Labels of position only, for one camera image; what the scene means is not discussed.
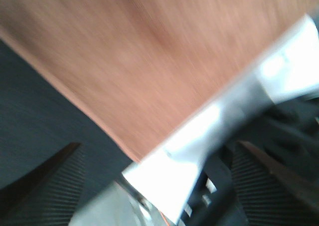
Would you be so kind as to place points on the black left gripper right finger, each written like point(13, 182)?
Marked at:
point(269, 192)

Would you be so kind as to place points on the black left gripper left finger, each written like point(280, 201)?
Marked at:
point(49, 194)

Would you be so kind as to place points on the brown towel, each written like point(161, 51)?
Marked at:
point(139, 68)

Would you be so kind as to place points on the dark grey table cloth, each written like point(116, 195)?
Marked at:
point(36, 122)

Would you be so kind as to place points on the white box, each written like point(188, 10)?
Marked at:
point(290, 68)

